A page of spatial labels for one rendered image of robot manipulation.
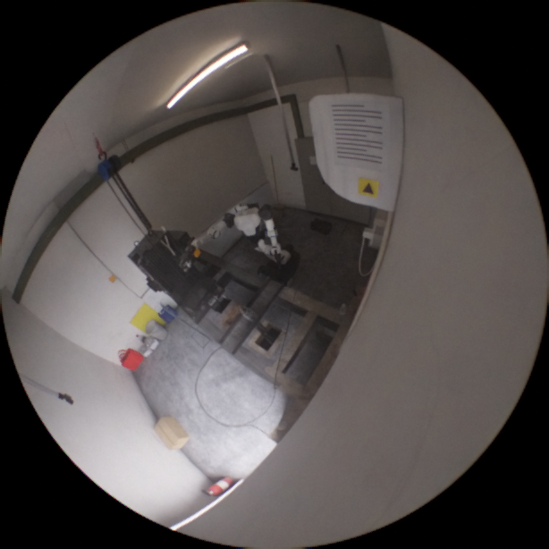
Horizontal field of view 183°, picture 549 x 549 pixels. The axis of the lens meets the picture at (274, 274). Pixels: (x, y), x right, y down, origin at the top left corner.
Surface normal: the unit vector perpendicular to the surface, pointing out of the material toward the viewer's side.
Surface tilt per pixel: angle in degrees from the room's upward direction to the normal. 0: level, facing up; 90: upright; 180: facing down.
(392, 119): 90
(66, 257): 90
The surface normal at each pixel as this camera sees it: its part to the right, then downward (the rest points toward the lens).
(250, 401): -0.22, -0.61
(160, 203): 0.80, 0.33
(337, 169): -0.56, 0.72
